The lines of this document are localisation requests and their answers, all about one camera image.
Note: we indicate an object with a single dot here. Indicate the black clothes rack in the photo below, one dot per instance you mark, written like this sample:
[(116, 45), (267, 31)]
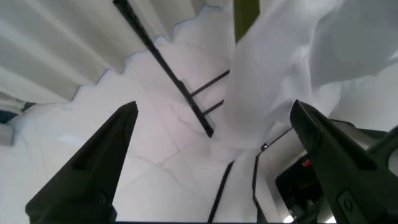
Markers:
[(164, 67)]

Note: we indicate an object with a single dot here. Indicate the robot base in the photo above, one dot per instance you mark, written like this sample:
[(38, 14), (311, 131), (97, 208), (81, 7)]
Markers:
[(295, 186)]

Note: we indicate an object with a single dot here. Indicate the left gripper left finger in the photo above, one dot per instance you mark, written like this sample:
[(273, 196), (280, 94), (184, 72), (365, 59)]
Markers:
[(84, 180)]

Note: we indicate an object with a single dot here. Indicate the green printed sleeveless shirt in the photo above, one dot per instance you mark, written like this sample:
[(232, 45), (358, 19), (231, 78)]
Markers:
[(245, 15)]

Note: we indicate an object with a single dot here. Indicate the window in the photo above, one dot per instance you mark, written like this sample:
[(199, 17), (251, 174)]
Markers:
[(6, 115)]

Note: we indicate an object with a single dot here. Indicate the pale grey shorts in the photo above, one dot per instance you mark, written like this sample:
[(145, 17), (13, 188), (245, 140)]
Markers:
[(280, 62)]

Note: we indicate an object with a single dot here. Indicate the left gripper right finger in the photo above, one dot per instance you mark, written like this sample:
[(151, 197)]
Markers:
[(357, 180)]

